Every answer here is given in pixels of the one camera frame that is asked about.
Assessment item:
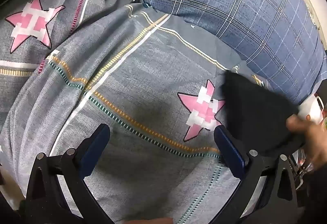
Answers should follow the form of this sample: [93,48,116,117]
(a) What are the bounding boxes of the white paper bag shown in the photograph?
[298,92,326,125]

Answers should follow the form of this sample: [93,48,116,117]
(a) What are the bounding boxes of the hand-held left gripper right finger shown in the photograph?
[214,125,299,224]

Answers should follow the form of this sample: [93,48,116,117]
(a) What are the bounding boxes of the person's right hand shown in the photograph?
[286,114,327,171]

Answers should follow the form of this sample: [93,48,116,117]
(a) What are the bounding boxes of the grey star-printed bed sheet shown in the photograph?
[0,0,299,224]

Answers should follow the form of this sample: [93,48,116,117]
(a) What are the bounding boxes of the black pants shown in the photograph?
[221,71,307,157]

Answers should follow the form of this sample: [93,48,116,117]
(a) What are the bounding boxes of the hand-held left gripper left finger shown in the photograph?
[19,123,111,224]

